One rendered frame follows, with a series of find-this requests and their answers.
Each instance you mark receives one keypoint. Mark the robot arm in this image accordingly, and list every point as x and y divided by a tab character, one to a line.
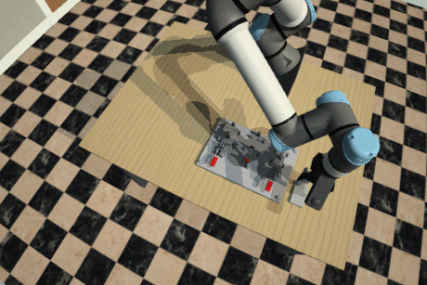
262	53

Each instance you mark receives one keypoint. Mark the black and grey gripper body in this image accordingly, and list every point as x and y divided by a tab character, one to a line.
316	162

